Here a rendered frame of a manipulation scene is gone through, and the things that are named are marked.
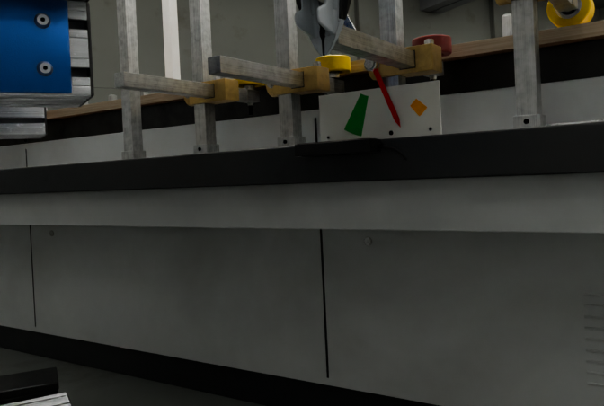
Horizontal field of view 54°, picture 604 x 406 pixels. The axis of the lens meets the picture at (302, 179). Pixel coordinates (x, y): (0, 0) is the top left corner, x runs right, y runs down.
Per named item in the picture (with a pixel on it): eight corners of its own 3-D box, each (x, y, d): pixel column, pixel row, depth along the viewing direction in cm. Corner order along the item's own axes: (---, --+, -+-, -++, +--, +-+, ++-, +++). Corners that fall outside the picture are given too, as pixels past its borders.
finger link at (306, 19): (288, 54, 85) (286, -11, 85) (311, 59, 90) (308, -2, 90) (306, 50, 84) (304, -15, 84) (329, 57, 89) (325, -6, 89)
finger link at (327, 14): (306, 50, 84) (304, -15, 84) (329, 57, 89) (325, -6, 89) (326, 47, 82) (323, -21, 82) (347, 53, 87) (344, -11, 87)
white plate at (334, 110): (440, 134, 109) (438, 79, 109) (320, 144, 124) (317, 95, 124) (441, 134, 110) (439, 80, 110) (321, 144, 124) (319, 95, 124)
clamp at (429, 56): (432, 69, 110) (431, 42, 110) (367, 79, 117) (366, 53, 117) (443, 73, 115) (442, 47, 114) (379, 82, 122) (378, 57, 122)
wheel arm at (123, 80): (125, 91, 118) (124, 68, 118) (113, 92, 119) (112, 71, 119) (260, 105, 154) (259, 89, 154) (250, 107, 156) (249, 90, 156)
